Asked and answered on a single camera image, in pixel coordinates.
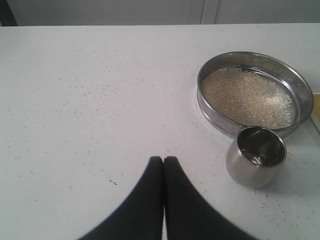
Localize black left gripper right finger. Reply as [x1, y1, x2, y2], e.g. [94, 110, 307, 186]
[163, 156, 253, 240]

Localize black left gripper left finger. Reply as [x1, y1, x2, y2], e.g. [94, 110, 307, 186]
[81, 156, 164, 240]

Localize stainless steel cup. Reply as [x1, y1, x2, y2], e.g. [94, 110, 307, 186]
[225, 126, 287, 189]

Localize yellow and white grains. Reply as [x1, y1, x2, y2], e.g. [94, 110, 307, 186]
[201, 68, 296, 130]

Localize round stainless steel sieve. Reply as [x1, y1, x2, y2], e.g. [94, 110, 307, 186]
[196, 51, 314, 138]

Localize clear square glass tray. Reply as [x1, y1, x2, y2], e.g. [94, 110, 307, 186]
[308, 92, 320, 136]

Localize fine yellow millet grains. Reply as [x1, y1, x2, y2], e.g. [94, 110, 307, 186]
[312, 93, 320, 121]

